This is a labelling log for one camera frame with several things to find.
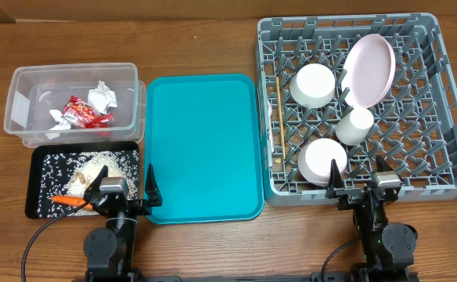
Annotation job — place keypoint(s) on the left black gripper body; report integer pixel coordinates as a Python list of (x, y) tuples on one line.
[(141, 207)]

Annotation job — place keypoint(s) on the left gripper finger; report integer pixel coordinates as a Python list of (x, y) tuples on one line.
[(94, 186), (151, 188)]

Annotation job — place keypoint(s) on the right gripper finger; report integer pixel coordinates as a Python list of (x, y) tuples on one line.
[(335, 179), (382, 165)]

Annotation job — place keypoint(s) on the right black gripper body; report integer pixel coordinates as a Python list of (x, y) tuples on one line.
[(354, 196)]

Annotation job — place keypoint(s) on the orange carrot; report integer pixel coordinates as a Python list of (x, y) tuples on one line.
[(68, 200)]

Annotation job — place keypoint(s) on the small white cup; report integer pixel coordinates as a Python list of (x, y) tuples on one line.
[(354, 127)]

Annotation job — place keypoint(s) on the white napkin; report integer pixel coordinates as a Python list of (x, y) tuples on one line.
[(62, 124)]

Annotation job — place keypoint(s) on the wooden chopstick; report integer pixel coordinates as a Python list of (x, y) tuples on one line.
[(281, 124)]

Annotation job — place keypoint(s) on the red snack wrapper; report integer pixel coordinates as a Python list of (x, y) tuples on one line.
[(82, 115)]

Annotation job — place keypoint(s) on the white green tissue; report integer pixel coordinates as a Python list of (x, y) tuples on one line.
[(102, 98)]

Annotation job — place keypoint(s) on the small white plate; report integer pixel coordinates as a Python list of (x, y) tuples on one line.
[(313, 86)]

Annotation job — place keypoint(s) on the large white plate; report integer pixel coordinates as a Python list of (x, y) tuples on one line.
[(370, 69)]

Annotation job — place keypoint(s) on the white plastic fork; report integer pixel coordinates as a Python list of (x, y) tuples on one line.
[(269, 107)]

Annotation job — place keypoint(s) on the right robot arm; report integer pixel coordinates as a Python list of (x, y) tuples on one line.
[(388, 247)]

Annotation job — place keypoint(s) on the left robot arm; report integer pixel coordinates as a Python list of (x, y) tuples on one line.
[(109, 250)]

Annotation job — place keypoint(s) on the grey dishwasher rack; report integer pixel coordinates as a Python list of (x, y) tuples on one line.
[(415, 125)]

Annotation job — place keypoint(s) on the spilled rice and peanuts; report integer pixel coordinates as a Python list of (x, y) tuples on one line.
[(70, 174)]

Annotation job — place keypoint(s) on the black plastic tray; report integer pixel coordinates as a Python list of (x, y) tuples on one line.
[(41, 151)]

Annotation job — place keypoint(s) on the teal plastic tray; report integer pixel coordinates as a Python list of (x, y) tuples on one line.
[(202, 138)]

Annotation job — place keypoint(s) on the clear plastic bin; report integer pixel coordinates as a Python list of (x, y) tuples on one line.
[(36, 90)]

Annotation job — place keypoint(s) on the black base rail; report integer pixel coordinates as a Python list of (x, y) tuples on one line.
[(314, 277)]

